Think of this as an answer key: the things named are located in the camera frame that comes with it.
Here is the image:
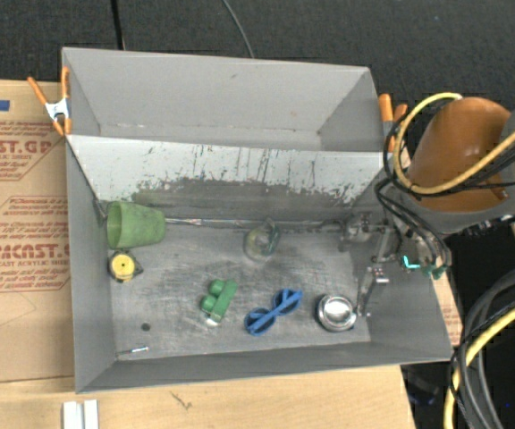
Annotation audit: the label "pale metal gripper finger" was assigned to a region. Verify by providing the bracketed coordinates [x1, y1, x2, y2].
[355, 265, 376, 311]
[358, 267, 392, 319]

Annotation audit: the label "round silver metal cup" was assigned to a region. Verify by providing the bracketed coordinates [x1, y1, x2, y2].
[315, 293, 358, 332]

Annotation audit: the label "blue sunglasses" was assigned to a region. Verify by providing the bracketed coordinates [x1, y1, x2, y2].
[243, 288, 304, 337]

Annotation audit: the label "clear glass jar, green band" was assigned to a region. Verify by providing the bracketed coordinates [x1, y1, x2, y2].
[242, 220, 283, 264]

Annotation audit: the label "green toy binoculars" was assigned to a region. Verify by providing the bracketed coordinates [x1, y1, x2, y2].
[199, 279, 240, 328]

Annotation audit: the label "grey metal bin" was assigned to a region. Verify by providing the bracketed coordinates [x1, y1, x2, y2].
[60, 46, 454, 394]

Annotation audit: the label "green plastic cup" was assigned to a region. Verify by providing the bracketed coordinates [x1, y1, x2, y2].
[106, 200, 167, 250]

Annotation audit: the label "yellow and black round tool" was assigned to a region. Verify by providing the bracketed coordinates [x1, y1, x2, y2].
[107, 249, 145, 283]

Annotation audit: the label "brown cardboard board, red print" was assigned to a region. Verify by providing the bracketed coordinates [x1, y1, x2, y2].
[0, 77, 464, 386]

